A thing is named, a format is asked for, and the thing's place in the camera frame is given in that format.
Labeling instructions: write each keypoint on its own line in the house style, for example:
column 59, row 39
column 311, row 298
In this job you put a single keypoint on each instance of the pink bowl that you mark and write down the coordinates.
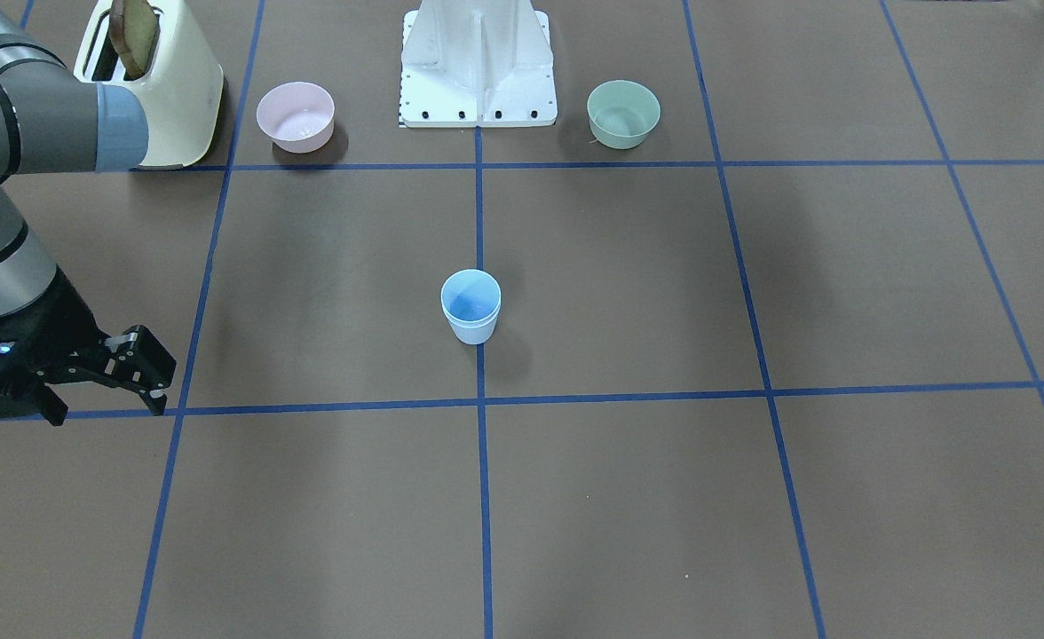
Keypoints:
column 299, row 117

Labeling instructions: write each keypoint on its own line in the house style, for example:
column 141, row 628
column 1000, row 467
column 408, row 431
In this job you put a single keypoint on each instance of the cream toaster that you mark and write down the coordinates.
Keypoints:
column 181, row 92

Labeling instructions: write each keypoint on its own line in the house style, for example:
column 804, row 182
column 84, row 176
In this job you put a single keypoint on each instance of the white pedestal column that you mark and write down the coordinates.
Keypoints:
column 476, row 64

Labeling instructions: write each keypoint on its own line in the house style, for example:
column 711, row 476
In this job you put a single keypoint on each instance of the green bowl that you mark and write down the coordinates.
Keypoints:
column 622, row 113

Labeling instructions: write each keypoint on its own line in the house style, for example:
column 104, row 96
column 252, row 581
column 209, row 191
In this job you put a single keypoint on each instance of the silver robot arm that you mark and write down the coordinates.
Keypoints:
column 51, row 123

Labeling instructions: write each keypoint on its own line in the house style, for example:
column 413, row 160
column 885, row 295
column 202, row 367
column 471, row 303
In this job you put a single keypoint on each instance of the toast slice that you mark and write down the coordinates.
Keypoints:
column 133, row 31

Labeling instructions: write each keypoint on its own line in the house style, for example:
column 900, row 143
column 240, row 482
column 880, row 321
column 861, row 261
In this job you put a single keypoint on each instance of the blue cup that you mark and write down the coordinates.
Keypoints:
column 468, row 297
column 472, row 328

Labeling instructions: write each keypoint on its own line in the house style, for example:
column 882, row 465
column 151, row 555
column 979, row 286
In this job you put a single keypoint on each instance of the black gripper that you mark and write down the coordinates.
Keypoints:
column 59, row 321

